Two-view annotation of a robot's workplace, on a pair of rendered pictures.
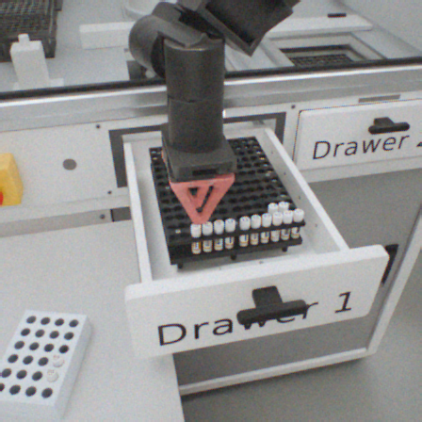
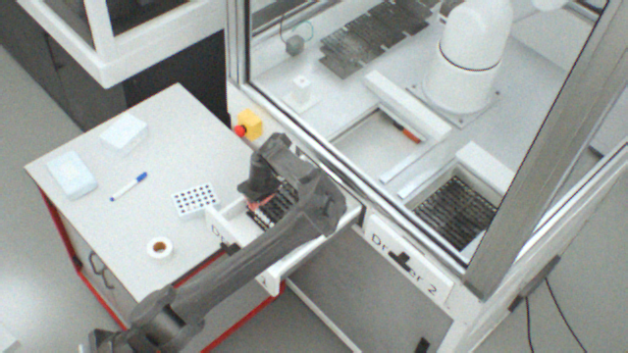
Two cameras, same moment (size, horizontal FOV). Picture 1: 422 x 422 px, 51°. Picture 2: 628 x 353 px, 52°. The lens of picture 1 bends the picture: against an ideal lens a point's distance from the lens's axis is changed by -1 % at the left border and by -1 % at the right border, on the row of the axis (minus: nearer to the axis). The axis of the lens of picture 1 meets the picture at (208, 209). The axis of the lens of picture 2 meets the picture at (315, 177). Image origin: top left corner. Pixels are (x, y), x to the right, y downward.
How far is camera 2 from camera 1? 1.42 m
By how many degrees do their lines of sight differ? 38
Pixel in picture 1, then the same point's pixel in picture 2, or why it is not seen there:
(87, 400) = (192, 226)
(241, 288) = (233, 237)
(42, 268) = (239, 172)
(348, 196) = (400, 281)
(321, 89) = (385, 212)
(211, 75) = (255, 172)
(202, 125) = (251, 182)
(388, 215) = (424, 318)
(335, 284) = not seen: hidden behind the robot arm
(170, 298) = (214, 219)
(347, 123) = (390, 239)
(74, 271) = not seen: hidden behind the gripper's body
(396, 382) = not seen: outside the picture
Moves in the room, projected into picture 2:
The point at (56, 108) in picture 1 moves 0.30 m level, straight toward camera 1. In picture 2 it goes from (280, 121) to (208, 182)
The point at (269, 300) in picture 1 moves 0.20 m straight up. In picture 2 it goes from (233, 248) to (230, 205)
